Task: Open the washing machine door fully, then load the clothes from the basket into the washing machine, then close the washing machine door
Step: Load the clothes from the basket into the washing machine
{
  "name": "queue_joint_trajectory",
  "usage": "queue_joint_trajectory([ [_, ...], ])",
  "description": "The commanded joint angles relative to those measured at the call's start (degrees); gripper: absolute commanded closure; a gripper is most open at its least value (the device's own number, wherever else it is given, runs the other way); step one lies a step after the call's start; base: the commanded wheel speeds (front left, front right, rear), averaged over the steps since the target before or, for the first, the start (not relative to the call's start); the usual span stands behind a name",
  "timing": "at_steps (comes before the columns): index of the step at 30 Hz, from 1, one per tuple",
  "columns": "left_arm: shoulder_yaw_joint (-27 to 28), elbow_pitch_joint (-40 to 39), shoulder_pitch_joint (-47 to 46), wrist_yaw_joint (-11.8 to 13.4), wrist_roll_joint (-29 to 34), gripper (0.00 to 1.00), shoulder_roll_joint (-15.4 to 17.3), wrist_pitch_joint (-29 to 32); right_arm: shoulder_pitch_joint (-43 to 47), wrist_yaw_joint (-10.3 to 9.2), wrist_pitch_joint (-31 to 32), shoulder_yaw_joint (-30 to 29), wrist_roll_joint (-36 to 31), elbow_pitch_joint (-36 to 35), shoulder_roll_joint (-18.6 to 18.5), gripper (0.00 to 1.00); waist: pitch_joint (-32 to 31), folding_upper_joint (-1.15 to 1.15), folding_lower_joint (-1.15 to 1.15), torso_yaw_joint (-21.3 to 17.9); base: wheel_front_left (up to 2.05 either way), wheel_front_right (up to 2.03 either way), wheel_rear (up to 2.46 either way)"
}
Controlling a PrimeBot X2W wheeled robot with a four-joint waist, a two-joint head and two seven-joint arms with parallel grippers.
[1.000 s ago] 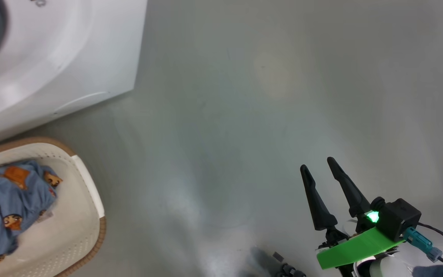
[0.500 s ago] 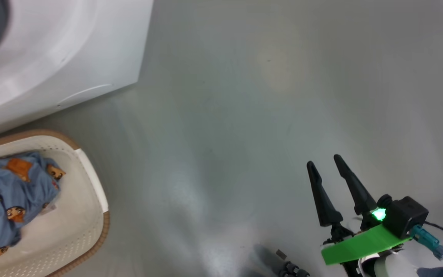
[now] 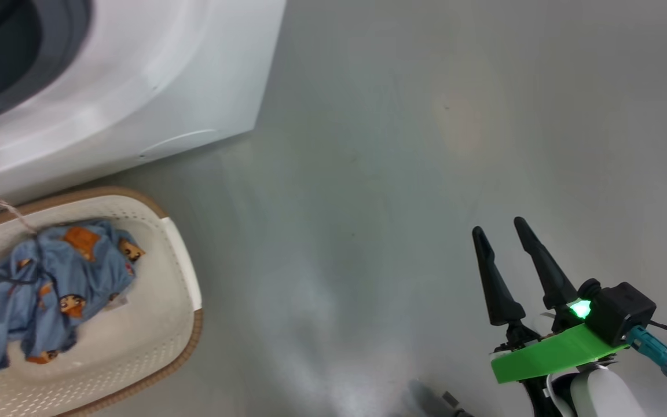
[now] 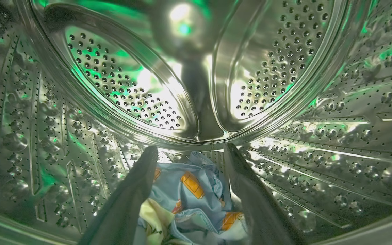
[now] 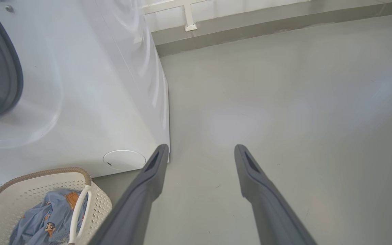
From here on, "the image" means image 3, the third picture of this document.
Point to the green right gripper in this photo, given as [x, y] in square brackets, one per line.
[553, 350]

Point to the blue cartoon print garment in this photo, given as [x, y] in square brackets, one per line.
[61, 272]

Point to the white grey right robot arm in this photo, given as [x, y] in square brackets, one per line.
[600, 394]

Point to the cream laundry basket brown rim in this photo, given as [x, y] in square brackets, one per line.
[136, 324]

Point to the white front-load washing machine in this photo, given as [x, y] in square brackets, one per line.
[165, 69]

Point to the grey rubber door gasket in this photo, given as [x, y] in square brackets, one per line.
[67, 52]

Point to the white round drain filter cover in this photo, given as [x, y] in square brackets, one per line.
[177, 142]

